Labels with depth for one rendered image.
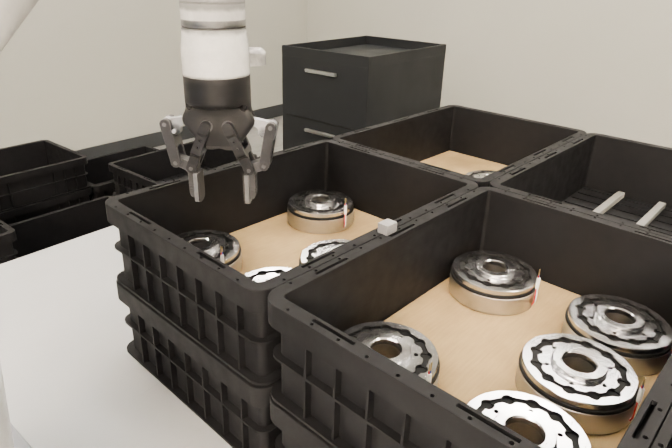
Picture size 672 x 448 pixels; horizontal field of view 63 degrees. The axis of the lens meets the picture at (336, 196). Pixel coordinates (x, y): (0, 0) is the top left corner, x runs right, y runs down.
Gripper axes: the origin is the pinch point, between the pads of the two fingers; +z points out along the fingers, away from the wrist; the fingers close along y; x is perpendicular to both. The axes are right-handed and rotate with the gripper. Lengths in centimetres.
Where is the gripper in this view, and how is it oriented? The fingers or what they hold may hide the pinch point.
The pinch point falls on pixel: (223, 189)
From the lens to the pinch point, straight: 69.4
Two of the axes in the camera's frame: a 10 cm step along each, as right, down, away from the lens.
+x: 0.5, -3.8, 9.2
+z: -0.2, 9.2, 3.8
